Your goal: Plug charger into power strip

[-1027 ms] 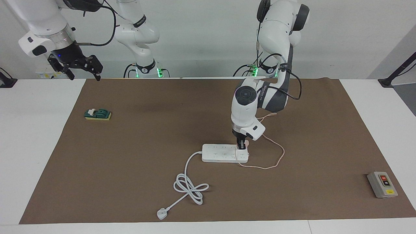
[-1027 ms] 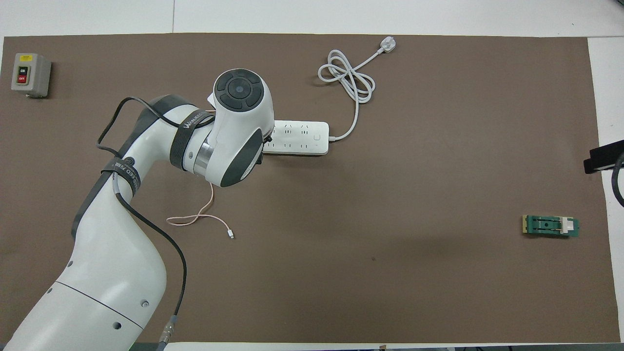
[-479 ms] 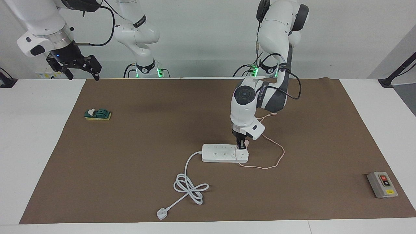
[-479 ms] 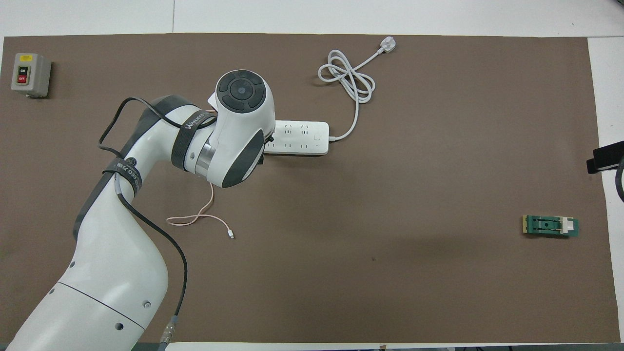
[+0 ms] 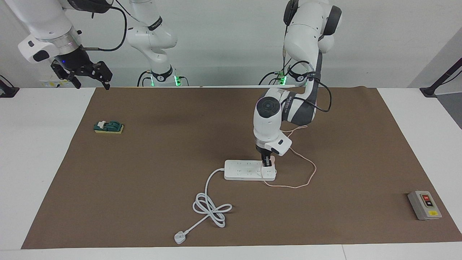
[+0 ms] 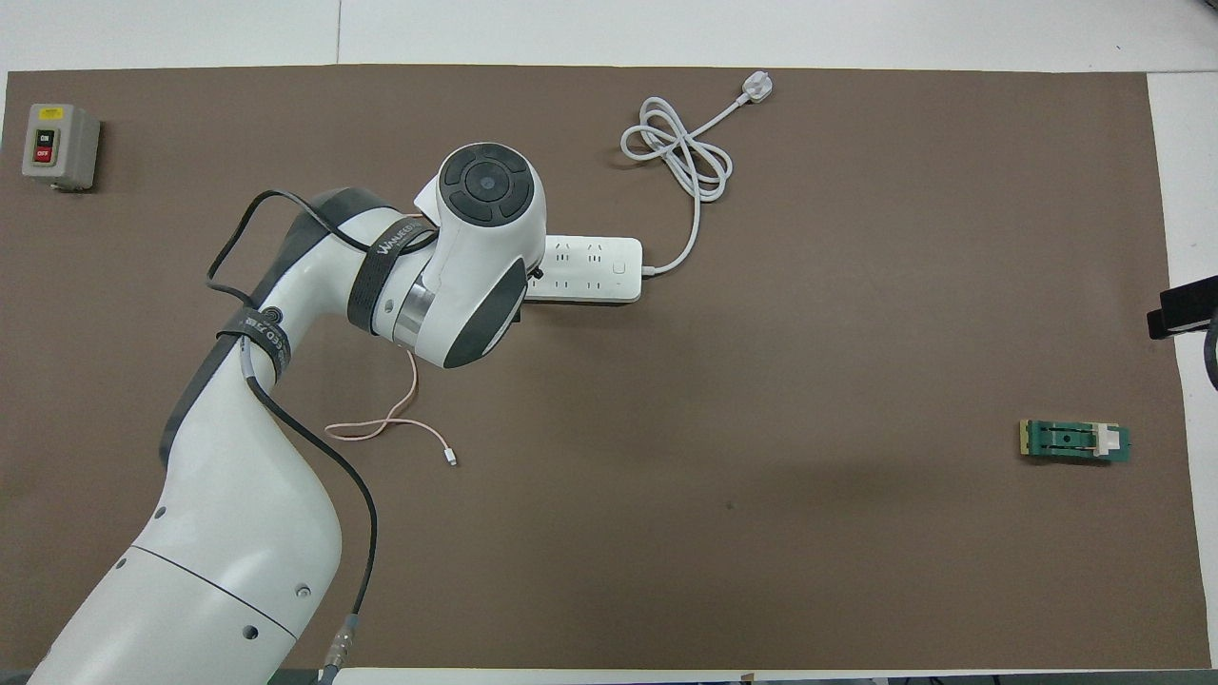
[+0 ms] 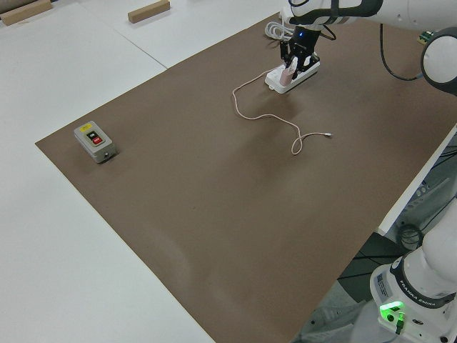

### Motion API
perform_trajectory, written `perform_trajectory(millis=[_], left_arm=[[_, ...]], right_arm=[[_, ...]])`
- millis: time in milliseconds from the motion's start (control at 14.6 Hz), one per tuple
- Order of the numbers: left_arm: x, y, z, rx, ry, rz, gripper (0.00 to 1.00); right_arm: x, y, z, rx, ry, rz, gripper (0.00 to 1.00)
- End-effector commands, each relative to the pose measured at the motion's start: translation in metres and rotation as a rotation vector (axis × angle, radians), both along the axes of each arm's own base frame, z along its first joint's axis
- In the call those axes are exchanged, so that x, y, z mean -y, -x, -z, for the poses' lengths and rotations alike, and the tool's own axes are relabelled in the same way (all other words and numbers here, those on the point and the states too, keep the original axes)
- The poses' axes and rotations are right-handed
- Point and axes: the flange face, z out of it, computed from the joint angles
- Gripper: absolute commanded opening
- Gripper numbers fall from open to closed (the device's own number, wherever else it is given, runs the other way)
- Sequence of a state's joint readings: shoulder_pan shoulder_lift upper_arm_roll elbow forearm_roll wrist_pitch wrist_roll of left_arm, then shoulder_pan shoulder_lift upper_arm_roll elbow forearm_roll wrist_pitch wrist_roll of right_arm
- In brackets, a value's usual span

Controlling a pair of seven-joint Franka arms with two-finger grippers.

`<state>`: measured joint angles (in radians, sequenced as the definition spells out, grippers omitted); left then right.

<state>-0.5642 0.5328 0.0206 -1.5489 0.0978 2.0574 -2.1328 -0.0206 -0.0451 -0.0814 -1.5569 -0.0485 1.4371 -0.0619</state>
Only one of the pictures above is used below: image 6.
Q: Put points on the grey on-off switch box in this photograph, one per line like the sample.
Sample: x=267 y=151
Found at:
x=71 y=143

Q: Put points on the white power strip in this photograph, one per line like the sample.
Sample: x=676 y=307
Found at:
x=595 y=271

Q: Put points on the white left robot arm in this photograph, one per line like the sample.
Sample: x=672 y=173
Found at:
x=238 y=495

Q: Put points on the green knife switch block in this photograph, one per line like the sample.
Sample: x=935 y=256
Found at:
x=1066 y=441

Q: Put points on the brown table mat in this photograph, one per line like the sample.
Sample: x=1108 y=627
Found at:
x=761 y=552

